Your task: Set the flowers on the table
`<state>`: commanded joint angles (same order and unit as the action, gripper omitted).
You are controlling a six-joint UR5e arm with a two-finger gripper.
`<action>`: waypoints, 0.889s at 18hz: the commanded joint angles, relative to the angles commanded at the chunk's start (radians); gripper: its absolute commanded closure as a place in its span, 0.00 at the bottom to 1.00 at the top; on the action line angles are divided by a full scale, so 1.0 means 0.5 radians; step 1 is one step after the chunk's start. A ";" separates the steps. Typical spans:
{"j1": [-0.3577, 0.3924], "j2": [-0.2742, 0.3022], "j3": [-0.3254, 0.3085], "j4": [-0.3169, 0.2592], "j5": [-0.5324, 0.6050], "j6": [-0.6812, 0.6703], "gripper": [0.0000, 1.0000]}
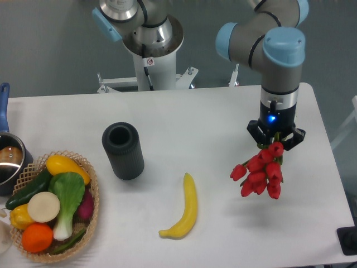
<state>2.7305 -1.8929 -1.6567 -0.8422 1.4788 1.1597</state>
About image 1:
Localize yellow banana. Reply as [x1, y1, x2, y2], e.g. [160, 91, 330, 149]
[158, 173, 198, 240]

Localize orange fruit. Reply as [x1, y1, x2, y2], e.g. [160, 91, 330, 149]
[21, 223, 54, 253]

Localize green chili pepper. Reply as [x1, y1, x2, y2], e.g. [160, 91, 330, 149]
[51, 229, 86, 255]

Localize black cable on pedestal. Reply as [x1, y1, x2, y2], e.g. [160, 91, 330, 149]
[141, 44, 155, 92]

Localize yellow bell pepper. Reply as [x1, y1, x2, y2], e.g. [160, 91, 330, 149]
[10, 204, 35, 230]

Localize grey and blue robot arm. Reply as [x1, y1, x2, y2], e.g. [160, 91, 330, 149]
[92, 1, 309, 150]

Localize dark grey ribbed vase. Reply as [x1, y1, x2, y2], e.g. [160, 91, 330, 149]
[102, 122, 144, 180]

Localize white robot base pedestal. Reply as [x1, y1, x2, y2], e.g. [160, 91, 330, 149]
[93, 9, 199, 93]

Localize green cucumber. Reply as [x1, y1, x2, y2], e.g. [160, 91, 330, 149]
[5, 169, 53, 210]

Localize purple sweet potato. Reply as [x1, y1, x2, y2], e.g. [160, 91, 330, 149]
[76, 189, 94, 220]

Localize green bok choy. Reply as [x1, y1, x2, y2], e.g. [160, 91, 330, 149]
[49, 172, 85, 241]

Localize woven wicker basket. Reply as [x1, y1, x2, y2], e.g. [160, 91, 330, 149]
[11, 151, 99, 264]

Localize blue handled saucepan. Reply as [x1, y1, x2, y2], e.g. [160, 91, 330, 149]
[1, 83, 33, 197]

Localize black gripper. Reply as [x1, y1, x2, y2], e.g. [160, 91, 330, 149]
[247, 94, 306, 151]

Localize red tulip bouquet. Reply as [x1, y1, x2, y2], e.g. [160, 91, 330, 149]
[230, 132, 284, 200]

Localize white round radish slice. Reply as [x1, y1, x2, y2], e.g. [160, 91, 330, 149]
[27, 192, 60, 223]

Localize black device at edge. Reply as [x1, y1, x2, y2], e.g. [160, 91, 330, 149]
[336, 226, 356, 256]

